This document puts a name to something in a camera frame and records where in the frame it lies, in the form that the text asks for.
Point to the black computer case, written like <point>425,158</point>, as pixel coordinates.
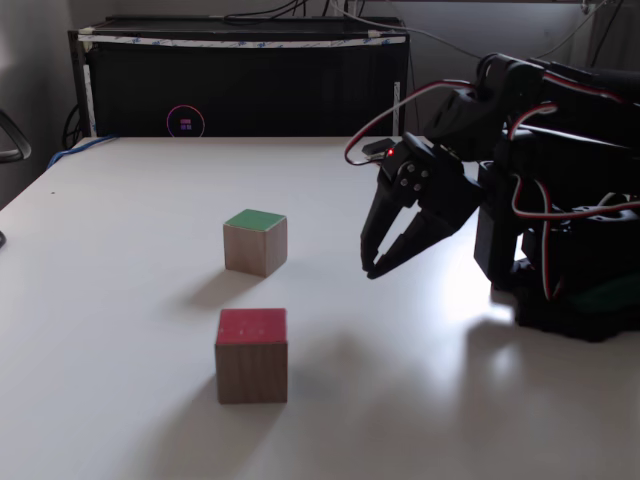
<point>240,80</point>

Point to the small black camera module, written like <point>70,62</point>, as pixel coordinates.
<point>376,148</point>

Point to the green-topped wooden cube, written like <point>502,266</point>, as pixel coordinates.
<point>255,245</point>

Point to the black chair armrest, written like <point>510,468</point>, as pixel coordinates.
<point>14,140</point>

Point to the red-topped wooden cube with marker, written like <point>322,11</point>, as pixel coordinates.
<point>251,360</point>

